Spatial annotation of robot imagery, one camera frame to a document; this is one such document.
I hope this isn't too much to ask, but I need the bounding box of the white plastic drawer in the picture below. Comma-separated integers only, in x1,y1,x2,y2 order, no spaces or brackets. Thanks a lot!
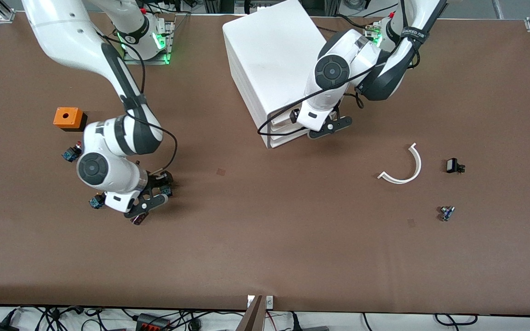
271,107,299,124
271,123,310,139
271,130,314,147
271,117,301,131

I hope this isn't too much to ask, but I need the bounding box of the metal base plate right arm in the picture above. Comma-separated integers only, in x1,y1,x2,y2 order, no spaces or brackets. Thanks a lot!
122,18,176,65

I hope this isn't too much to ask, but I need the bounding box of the white drawer cabinet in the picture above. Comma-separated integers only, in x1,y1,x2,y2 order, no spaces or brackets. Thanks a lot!
222,0,352,148

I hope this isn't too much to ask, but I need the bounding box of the red-capped push button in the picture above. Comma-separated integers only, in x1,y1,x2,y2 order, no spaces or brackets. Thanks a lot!
62,142,84,162

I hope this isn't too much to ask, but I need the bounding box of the orange box with hole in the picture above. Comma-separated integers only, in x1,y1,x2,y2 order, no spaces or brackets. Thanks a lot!
53,107,88,132

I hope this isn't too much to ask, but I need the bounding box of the black orange power strip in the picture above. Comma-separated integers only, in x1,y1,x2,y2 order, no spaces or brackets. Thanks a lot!
137,313,172,331

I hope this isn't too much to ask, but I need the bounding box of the white curved plastic strip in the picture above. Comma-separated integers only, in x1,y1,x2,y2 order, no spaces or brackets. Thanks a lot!
378,143,422,184

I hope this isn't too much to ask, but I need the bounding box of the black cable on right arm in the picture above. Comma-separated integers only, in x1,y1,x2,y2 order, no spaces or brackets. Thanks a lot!
97,33,179,176

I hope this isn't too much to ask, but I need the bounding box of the wooden post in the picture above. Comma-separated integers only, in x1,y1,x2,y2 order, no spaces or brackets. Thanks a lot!
236,295,266,331

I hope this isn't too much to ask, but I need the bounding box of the black looped floor cable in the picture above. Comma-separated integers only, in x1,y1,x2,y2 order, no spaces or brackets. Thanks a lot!
434,313,478,326

